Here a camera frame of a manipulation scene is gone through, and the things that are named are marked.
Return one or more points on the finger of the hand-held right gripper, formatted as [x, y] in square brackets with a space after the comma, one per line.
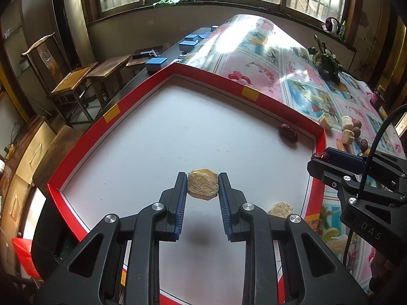
[345, 160]
[321, 171]

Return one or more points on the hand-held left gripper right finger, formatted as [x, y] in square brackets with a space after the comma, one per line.
[224, 206]

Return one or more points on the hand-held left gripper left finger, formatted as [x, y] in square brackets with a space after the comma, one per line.
[182, 203]

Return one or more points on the dark red date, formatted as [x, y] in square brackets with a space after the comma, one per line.
[321, 156]
[363, 144]
[287, 132]

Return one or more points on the round beige rice cake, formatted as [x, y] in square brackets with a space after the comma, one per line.
[203, 186]

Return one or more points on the red shallow cardboard box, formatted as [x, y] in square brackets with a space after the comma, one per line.
[190, 127]

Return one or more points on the small dark red box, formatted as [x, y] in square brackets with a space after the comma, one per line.
[376, 97]

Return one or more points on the green potted plant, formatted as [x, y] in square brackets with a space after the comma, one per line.
[326, 60]

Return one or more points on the green bottle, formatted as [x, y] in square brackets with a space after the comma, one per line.
[342, 28]

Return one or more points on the colourful printed plastic tablecloth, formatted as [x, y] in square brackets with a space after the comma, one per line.
[254, 57]

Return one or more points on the dark red round ornament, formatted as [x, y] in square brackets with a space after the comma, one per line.
[330, 24]

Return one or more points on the blue white box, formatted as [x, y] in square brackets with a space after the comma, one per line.
[213, 28]
[203, 35]
[156, 63]
[190, 37]
[187, 45]

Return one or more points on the dark wooden stool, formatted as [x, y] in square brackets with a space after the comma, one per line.
[143, 61]
[106, 68]

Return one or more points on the small white printed tile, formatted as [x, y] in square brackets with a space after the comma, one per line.
[182, 55]

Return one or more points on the wooden chair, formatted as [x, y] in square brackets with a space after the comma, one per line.
[70, 81]

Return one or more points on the red plastic bag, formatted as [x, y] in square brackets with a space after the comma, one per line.
[24, 254]

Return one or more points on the wooden drawer cabinet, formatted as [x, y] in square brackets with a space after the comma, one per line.
[19, 165]

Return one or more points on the green cloth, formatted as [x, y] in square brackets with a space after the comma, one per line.
[165, 2]

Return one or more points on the wall socket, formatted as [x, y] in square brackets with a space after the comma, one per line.
[24, 65]

